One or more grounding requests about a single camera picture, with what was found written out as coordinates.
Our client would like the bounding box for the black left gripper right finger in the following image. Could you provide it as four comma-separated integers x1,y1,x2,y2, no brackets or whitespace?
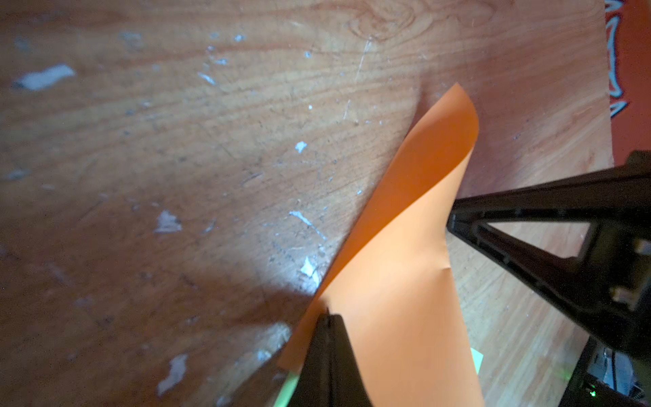
329,315,372,406

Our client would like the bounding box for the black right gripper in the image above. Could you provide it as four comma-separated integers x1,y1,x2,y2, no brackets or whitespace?
448,151,650,356

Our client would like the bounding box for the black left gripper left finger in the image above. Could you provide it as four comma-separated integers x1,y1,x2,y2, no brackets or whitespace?
288,313,332,406

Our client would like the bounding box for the orange square paper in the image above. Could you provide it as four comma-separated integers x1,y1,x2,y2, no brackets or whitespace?
279,85,484,406

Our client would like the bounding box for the green square paper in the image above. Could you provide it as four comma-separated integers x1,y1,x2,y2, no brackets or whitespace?
273,348,484,407

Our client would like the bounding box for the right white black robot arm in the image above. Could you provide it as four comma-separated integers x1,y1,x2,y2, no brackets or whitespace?
447,151,650,406

